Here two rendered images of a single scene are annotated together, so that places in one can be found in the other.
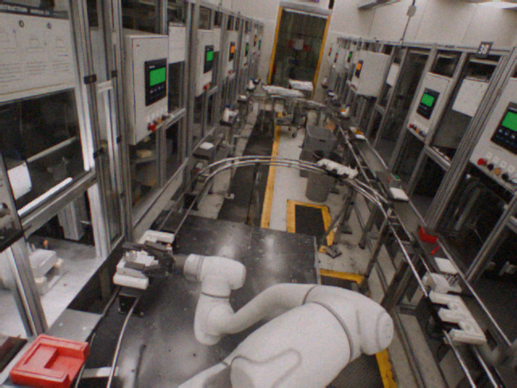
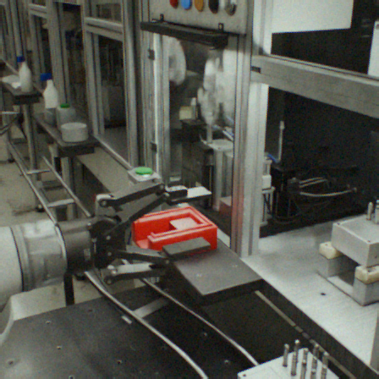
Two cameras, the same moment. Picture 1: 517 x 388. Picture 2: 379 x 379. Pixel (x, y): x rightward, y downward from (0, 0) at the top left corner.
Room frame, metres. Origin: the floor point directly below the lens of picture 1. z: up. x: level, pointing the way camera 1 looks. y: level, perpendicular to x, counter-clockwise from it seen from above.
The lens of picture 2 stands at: (1.47, 0.10, 1.47)
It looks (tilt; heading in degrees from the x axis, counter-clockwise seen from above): 23 degrees down; 153
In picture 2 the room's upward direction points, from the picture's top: straight up
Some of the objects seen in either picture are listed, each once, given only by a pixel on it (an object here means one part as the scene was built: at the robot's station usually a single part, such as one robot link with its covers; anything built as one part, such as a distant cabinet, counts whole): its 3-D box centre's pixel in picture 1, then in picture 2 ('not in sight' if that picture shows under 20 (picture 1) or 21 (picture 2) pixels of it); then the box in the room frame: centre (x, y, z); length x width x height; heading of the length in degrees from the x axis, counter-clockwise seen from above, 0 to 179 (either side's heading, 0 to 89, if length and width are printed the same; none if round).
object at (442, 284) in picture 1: (445, 281); not in sight; (1.24, -1.00, 0.92); 0.13 x 0.10 x 0.09; 90
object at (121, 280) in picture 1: (146, 259); not in sight; (1.11, 0.50, 0.84); 0.36 x 0.14 x 0.10; 0
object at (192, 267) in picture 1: (194, 267); (39, 254); (0.82, 0.20, 1.12); 0.09 x 0.06 x 0.09; 0
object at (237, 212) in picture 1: (262, 144); not in sight; (5.50, 0.17, 0.01); 5.85 x 0.59 x 0.01; 0
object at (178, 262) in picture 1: (174, 263); (92, 242); (0.82, 0.27, 1.12); 0.09 x 0.07 x 0.08; 90
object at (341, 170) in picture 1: (336, 170); not in sight; (2.71, -0.65, 0.84); 0.37 x 0.14 x 0.10; 58
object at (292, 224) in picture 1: (309, 223); not in sight; (3.03, -0.59, 0.01); 1.00 x 0.55 x 0.01; 0
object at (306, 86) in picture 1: (297, 101); not in sight; (7.72, -0.45, 0.48); 0.84 x 0.58 x 0.97; 8
